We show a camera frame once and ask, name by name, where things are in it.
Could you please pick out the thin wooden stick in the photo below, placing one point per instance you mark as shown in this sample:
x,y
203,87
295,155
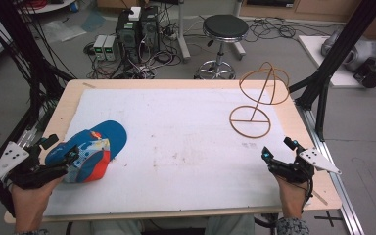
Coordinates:
x,y
89,85
319,197

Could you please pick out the grey table leg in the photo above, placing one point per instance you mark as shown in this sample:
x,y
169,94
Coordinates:
x,y
183,32

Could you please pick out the clear plastic sheet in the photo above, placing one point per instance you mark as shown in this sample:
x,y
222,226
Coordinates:
x,y
63,31

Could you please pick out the black device on board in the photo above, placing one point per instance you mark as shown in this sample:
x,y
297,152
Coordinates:
x,y
370,75

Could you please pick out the blue and red cap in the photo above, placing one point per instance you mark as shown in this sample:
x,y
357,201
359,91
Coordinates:
x,y
93,153

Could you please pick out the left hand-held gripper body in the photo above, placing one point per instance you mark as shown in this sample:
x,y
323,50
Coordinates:
x,y
29,171

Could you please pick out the black computer tower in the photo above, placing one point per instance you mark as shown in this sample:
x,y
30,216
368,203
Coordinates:
x,y
150,29
127,36

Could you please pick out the person's left hand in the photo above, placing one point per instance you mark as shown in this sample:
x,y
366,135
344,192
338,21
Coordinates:
x,y
32,202

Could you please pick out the white box on computer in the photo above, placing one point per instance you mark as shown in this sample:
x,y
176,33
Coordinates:
x,y
135,13

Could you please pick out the grey power supply box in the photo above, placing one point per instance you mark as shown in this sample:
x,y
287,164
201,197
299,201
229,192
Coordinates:
x,y
99,47
111,48

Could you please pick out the grey helmet-like device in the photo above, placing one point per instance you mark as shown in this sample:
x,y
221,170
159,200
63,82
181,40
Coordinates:
x,y
355,52

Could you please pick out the person's right hand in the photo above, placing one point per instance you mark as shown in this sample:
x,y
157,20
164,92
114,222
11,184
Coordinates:
x,y
290,199

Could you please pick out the white table mat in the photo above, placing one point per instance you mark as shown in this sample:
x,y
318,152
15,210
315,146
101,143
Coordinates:
x,y
182,153

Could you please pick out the black metal frame post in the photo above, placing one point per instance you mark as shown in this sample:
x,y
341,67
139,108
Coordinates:
x,y
339,49
19,42

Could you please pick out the white floor board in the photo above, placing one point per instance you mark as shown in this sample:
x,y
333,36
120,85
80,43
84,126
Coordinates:
x,y
316,52

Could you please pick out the aluminium rail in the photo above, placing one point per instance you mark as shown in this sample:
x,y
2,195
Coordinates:
x,y
336,169

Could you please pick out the black round stool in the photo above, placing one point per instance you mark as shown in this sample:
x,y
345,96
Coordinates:
x,y
225,27

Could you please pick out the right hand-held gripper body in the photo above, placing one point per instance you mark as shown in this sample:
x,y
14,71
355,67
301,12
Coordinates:
x,y
298,166

